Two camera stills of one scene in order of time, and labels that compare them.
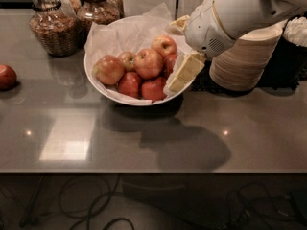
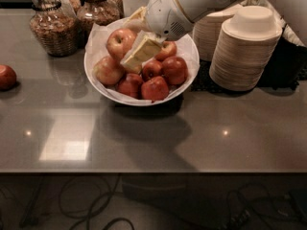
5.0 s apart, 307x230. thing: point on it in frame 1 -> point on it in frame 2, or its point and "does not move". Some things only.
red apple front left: (129, 83) does not move
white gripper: (204, 33) -> (163, 13)
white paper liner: (129, 34) does not move
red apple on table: (8, 78) does not move
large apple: (148, 63) -> (120, 42)
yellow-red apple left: (108, 69) does not move
